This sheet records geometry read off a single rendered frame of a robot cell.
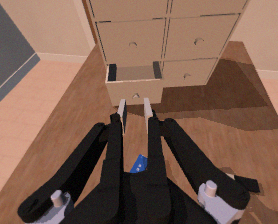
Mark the beige small chest of drawers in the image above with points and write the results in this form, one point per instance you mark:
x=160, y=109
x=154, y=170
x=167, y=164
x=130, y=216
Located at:
x=166, y=16

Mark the tan wooden drawer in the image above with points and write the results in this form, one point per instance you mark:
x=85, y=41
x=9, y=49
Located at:
x=132, y=40
x=123, y=8
x=187, y=72
x=190, y=6
x=134, y=82
x=208, y=32

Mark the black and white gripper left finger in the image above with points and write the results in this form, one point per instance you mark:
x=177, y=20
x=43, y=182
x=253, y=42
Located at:
x=55, y=199

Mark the blue rectangular block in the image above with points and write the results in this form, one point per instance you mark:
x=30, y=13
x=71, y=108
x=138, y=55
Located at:
x=140, y=164

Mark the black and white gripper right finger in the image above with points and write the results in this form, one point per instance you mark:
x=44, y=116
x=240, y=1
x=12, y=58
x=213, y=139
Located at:
x=220, y=195

